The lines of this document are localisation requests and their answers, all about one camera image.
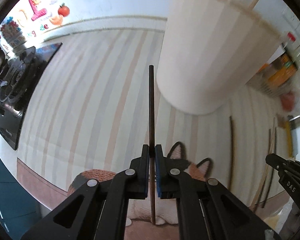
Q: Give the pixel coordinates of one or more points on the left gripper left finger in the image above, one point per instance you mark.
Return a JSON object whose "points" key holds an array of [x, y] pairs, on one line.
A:
{"points": [[97, 210]]}

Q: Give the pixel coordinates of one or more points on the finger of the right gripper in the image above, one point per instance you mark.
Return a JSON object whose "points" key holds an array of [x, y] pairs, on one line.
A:
{"points": [[277, 161]]}

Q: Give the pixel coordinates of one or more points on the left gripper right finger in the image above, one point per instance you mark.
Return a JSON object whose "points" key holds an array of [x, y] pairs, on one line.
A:
{"points": [[206, 209]]}

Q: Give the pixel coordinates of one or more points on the blue kitchen cabinet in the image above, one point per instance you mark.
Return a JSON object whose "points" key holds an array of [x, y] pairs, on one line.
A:
{"points": [[19, 211]]}

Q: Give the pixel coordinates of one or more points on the black yellow sponge brush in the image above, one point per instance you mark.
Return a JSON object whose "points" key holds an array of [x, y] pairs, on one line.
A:
{"points": [[293, 136]]}

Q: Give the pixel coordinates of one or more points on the white plastic bag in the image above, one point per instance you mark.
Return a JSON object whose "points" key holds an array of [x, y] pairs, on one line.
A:
{"points": [[290, 101]]}

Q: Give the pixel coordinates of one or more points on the clear condiment tray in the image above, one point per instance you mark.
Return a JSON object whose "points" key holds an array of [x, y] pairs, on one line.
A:
{"points": [[259, 82]]}

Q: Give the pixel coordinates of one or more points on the soy sauce bottle orange label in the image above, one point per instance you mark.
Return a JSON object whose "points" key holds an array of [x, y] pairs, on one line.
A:
{"points": [[286, 64]]}

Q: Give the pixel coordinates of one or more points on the striped cat table mat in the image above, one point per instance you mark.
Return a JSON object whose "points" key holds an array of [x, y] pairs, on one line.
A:
{"points": [[90, 110]]}

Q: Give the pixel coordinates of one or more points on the cream utensil holder canister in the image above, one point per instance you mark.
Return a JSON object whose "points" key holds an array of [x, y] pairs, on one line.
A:
{"points": [[211, 48]]}

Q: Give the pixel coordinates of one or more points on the black gas stove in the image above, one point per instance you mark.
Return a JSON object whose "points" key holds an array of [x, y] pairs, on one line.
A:
{"points": [[18, 79]]}

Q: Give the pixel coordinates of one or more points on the colourful wall stickers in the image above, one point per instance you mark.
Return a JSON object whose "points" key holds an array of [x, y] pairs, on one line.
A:
{"points": [[30, 19]]}

